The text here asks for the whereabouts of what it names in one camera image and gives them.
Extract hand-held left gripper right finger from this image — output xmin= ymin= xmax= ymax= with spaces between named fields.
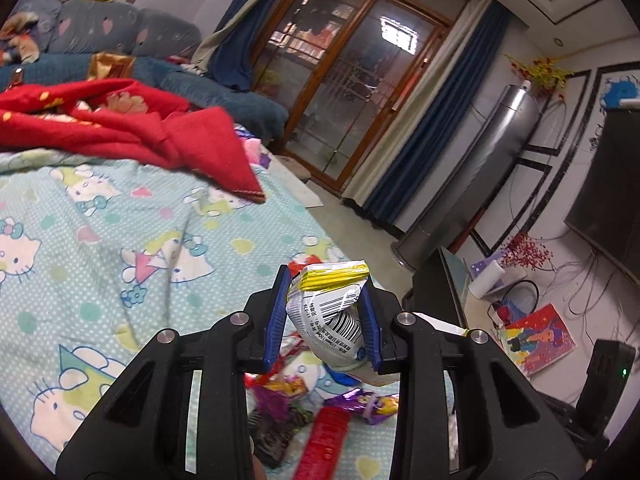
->
xmin=357 ymin=280 xmax=586 ymax=480

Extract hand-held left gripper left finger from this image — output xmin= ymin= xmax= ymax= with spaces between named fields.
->
xmin=55 ymin=264 xmax=293 ymax=480

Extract white and yellow snack wrapper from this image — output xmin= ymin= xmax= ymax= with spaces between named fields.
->
xmin=286 ymin=260 xmax=371 ymax=368

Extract red tube packet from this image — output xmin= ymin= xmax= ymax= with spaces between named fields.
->
xmin=292 ymin=406 xmax=353 ymax=480

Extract red plastic bag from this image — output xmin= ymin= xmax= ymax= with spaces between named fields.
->
xmin=287 ymin=256 xmax=326 ymax=278

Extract red and yellow snack wrapper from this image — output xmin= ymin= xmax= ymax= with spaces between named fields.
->
xmin=245 ymin=335 xmax=321 ymax=403

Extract purple snack wrapper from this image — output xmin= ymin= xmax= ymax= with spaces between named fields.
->
xmin=322 ymin=390 xmax=401 ymax=426

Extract black glass stand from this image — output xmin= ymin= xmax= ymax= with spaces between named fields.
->
xmin=410 ymin=247 xmax=473 ymax=333

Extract dark patterned snack wrapper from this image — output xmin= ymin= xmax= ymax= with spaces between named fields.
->
xmin=247 ymin=405 xmax=313 ymax=471

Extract white paper roll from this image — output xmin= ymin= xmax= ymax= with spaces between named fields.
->
xmin=467 ymin=260 xmax=528 ymax=301

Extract pink cloth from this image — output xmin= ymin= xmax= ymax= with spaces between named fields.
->
xmin=242 ymin=137 xmax=273 ymax=166

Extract colourful picture book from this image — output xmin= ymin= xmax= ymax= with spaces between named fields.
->
xmin=500 ymin=304 xmax=576 ymax=377

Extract red berry bouquet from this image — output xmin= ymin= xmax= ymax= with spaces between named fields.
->
xmin=500 ymin=232 xmax=548 ymax=271

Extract cartoon cat printed bedsheet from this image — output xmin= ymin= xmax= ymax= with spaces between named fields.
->
xmin=0 ymin=150 xmax=451 ymax=480

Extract silver tower air conditioner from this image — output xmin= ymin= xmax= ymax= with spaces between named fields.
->
xmin=390 ymin=82 xmax=543 ymax=273

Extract blue and white curtain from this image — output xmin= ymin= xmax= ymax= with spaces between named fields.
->
xmin=342 ymin=0 xmax=513 ymax=233

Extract black router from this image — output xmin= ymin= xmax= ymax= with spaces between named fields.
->
xmin=575 ymin=339 xmax=637 ymax=441

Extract wooden glass sliding door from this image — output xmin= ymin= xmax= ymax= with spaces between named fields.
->
xmin=250 ymin=0 xmax=473 ymax=196

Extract red blanket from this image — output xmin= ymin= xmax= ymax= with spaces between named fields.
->
xmin=0 ymin=77 xmax=266 ymax=206

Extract blue and beige curtain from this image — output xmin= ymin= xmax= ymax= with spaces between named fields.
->
xmin=192 ymin=0 xmax=313 ymax=91

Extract black television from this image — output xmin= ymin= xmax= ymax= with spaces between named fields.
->
xmin=564 ymin=105 xmax=640 ymax=271

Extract blue-grey sofa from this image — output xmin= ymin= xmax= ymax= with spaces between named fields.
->
xmin=0 ymin=0 xmax=291 ymax=156

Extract yellow artificial flowers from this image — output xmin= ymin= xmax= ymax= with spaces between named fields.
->
xmin=505 ymin=52 xmax=576 ymax=98

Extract colourful crumpled blanket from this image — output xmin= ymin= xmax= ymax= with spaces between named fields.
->
xmin=0 ymin=10 xmax=42 ymax=64

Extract black cable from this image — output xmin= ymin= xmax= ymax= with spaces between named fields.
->
xmin=487 ymin=280 xmax=541 ymax=322

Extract blue wall decoration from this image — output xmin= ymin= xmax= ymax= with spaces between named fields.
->
xmin=600 ymin=77 xmax=640 ymax=111

